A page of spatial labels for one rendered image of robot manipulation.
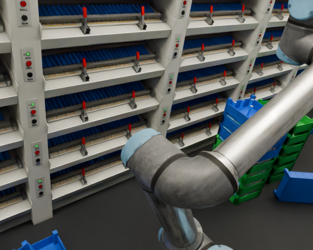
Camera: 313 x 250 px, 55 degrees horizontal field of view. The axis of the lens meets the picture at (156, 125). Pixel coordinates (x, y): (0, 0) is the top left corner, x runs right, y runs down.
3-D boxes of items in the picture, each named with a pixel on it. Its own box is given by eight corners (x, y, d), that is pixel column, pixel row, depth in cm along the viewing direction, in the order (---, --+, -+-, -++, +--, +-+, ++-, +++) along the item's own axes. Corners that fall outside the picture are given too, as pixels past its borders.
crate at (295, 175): (322, 204, 187) (316, 194, 194) (337, 180, 176) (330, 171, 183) (277, 201, 184) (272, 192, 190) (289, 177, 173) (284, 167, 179)
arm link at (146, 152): (188, 277, 117) (143, 188, 61) (160, 244, 127) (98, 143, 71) (215, 249, 122) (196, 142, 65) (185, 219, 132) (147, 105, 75)
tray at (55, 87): (162, 75, 151) (169, 61, 145) (42, 98, 116) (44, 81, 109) (142, 49, 159) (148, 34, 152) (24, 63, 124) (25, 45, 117)
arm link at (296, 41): (301, 71, 87) (319, 29, 80) (267, 57, 94) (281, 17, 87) (315, 66, 92) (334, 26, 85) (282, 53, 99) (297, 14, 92)
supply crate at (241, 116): (288, 133, 159) (293, 120, 155) (261, 139, 150) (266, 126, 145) (249, 105, 180) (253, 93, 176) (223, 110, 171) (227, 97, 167)
